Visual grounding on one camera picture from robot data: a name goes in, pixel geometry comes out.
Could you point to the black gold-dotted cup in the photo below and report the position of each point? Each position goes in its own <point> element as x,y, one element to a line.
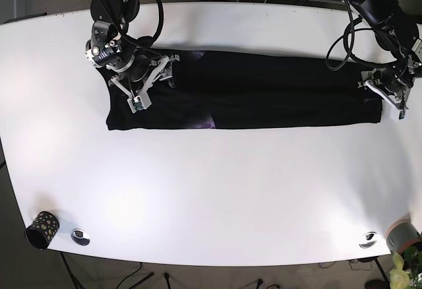
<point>42,230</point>

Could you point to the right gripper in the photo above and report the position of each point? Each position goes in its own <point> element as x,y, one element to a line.
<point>140,77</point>

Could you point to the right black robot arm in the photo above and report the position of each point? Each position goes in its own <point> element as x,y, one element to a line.
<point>110,46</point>

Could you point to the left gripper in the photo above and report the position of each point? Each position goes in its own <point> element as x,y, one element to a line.
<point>390,88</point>

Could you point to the green potted plant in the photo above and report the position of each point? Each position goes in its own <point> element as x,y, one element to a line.
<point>406,273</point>

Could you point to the left silver table grommet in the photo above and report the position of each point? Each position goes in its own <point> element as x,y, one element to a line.
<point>80,237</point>

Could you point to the silver table grommet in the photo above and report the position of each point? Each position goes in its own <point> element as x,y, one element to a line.
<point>368,240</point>
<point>80,237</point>

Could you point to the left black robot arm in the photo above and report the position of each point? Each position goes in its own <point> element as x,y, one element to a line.
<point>395,32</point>

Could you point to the right silver table grommet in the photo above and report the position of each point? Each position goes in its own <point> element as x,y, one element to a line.
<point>368,240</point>

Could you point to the grey flower pot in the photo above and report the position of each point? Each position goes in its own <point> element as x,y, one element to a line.
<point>402,235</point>

